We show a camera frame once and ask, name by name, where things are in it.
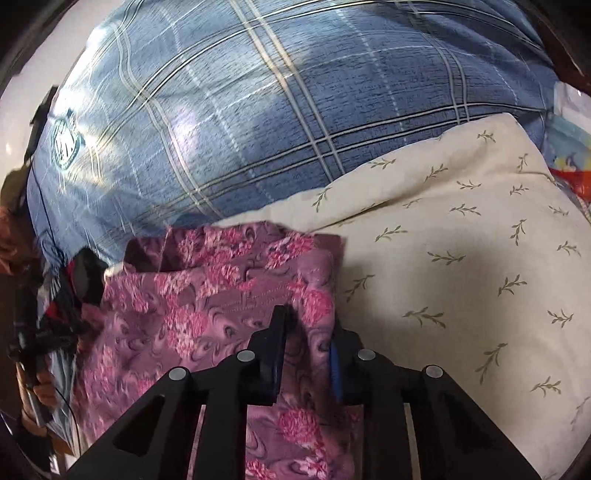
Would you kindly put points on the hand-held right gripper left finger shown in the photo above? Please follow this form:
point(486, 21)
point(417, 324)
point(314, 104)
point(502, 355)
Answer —
point(276, 355)

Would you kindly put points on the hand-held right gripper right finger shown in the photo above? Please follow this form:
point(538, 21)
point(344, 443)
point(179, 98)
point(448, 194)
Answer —
point(337, 374)

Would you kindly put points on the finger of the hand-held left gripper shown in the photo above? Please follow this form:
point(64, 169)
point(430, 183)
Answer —
point(90, 277)

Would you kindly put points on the purple floral shirt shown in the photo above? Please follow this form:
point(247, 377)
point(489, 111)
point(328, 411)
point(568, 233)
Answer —
point(194, 314)

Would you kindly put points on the person's left hand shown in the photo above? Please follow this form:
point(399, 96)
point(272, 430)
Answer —
point(46, 390)

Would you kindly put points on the black and red garment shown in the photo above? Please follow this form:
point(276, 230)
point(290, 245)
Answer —
point(62, 309)

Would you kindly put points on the orange-pink cloth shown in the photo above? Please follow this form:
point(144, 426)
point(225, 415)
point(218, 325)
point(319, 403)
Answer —
point(11, 240)

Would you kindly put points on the cream leaf-print blanket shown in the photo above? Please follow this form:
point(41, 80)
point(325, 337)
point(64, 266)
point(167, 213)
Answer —
point(461, 277)

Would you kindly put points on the blue plaid quilt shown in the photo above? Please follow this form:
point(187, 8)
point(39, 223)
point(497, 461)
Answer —
point(277, 106)

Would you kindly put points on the light blue plastic packet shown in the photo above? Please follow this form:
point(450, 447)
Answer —
point(572, 134)

